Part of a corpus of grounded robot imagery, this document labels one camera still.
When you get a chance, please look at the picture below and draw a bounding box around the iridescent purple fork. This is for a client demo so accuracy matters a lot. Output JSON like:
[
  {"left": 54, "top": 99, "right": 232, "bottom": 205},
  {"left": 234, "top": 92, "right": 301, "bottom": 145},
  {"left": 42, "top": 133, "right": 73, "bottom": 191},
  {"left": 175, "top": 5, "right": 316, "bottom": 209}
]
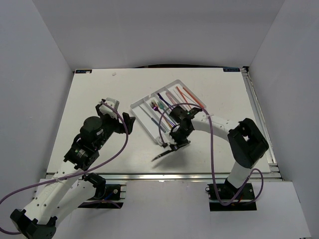
[{"left": 150, "top": 100, "right": 162, "bottom": 115}]

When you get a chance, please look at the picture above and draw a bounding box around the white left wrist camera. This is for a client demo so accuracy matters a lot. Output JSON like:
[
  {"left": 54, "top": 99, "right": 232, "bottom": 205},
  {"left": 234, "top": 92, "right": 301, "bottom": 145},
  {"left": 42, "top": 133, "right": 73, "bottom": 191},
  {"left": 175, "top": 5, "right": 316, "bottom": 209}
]
[{"left": 98, "top": 98, "right": 120, "bottom": 119}]

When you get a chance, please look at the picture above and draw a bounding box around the pink-handled steel spoon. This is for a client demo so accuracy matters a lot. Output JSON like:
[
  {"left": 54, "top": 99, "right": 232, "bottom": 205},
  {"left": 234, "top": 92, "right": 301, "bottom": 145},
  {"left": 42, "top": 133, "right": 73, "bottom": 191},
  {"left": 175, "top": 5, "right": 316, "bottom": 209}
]
[{"left": 165, "top": 92, "right": 178, "bottom": 105}]

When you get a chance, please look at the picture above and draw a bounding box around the right blue table sticker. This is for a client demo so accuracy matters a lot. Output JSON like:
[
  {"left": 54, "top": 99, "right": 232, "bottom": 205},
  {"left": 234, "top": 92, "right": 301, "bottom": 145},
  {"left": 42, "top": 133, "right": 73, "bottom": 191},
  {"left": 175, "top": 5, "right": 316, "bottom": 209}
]
[{"left": 223, "top": 68, "right": 241, "bottom": 72}]

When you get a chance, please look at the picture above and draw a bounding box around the iridescent blue knife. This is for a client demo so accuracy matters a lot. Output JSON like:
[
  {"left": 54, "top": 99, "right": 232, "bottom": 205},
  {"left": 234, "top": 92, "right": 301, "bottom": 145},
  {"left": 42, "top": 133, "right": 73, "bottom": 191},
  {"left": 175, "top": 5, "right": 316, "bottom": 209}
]
[{"left": 151, "top": 145, "right": 178, "bottom": 162}]

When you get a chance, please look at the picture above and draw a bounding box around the blue table sticker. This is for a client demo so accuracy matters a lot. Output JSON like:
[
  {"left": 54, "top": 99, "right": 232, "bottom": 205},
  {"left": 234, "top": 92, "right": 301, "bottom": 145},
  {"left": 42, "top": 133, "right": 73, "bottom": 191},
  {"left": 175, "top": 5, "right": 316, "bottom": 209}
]
[
  {"left": 223, "top": 68, "right": 241, "bottom": 72},
  {"left": 75, "top": 69, "right": 92, "bottom": 74}
]

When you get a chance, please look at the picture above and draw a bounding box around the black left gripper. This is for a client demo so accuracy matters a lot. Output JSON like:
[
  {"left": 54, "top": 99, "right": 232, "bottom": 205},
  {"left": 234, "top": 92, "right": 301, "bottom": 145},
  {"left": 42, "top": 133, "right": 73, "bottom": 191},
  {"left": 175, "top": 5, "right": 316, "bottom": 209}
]
[{"left": 94, "top": 105, "right": 135, "bottom": 150}]

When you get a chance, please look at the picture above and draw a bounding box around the gold fork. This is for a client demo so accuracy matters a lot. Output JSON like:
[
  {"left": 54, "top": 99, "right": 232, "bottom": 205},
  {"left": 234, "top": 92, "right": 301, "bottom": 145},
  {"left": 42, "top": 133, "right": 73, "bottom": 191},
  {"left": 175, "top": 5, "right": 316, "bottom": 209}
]
[{"left": 149, "top": 100, "right": 175, "bottom": 132}]

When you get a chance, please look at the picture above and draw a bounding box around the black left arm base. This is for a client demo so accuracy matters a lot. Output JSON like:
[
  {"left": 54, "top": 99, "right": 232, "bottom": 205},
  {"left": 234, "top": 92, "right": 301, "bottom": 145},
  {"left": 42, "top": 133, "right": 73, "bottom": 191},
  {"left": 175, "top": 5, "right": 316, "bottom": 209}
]
[{"left": 78, "top": 173, "right": 127, "bottom": 209}]

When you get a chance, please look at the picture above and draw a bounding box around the left blue table sticker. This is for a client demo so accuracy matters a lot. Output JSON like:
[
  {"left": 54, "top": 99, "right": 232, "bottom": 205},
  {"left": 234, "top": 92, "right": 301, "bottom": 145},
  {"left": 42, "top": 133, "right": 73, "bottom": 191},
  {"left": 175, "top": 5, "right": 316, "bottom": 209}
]
[{"left": 75, "top": 69, "right": 92, "bottom": 74}]

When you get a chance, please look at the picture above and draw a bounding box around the iridescent blue-handled spoon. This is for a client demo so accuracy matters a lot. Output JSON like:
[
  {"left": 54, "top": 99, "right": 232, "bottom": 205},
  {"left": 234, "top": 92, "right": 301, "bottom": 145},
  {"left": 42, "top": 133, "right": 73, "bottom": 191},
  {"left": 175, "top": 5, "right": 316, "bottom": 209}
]
[{"left": 158, "top": 94, "right": 171, "bottom": 107}]

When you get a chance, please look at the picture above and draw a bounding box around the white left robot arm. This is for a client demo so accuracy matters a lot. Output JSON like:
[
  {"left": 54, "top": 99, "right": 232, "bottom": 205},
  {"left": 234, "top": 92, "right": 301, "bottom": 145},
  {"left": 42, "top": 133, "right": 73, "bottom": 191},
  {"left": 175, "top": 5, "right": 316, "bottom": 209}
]
[{"left": 10, "top": 112, "right": 135, "bottom": 239}]

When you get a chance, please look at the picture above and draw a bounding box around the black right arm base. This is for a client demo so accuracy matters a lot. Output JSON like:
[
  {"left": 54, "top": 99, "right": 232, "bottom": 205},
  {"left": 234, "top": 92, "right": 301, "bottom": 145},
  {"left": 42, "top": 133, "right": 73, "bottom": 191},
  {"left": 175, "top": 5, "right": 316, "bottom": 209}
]
[{"left": 204, "top": 183, "right": 257, "bottom": 212}]

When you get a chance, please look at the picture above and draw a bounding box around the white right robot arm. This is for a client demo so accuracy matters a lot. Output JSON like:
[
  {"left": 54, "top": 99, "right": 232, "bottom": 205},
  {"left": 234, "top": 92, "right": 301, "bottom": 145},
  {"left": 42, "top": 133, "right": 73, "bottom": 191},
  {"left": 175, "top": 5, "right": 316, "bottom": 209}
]
[{"left": 167, "top": 106, "right": 269, "bottom": 199}]

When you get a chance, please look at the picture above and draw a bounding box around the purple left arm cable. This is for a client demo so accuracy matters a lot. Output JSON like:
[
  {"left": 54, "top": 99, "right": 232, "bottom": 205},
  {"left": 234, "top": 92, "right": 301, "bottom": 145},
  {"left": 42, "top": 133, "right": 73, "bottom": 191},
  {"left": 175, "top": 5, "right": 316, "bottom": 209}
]
[{"left": 0, "top": 101, "right": 129, "bottom": 235}]

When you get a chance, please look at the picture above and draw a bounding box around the orange chopstick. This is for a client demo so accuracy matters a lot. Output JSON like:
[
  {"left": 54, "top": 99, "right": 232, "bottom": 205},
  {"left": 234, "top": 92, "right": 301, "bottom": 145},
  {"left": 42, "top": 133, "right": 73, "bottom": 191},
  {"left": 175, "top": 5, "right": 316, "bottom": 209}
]
[
  {"left": 175, "top": 86, "right": 188, "bottom": 103},
  {"left": 182, "top": 87, "right": 205, "bottom": 108}
]

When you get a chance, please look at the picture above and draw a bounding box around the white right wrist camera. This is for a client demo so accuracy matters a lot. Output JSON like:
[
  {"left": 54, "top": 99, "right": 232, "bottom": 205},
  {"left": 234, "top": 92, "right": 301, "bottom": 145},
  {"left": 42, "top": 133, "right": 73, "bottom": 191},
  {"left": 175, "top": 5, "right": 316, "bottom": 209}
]
[{"left": 156, "top": 134, "right": 175, "bottom": 148}]

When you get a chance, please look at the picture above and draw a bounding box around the white divided cutlery tray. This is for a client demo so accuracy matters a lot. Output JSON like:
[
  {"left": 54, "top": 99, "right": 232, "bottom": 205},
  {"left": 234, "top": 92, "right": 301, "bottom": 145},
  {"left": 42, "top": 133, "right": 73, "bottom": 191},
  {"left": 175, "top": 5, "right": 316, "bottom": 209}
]
[{"left": 130, "top": 79, "right": 207, "bottom": 146}]

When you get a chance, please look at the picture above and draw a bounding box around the aluminium table rail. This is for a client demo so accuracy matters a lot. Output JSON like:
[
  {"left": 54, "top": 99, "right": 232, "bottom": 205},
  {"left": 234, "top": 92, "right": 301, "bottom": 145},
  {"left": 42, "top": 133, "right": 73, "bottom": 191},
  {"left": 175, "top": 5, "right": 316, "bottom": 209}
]
[{"left": 46, "top": 173, "right": 282, "bottom": 182}]

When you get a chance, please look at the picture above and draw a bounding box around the iridescent purple spoon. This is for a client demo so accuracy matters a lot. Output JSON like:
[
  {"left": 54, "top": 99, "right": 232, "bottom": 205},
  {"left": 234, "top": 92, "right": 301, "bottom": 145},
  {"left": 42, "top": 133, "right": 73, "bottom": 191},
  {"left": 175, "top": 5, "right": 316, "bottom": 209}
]
[{"left": 157, "top": 93, "right": 174, "bottom": 110}]

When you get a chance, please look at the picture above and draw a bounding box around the teal plastic fork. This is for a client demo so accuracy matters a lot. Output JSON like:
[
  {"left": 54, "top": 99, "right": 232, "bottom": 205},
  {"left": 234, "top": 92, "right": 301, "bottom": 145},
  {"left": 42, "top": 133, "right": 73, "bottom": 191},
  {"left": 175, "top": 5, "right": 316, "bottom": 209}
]
[{"left": 157, "top": 101, "right": 175, "bottom": 125}]

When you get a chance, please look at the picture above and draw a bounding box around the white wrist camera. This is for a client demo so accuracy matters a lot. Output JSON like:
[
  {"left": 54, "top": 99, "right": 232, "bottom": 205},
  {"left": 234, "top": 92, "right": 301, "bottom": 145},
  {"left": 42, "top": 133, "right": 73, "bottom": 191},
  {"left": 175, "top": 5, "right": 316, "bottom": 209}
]
[
  {"left": 98, "top": 98, "right": 120, "bottom": 119},
  {"left": 156, "top": 134, "right": 175, "bottom": 148}
]

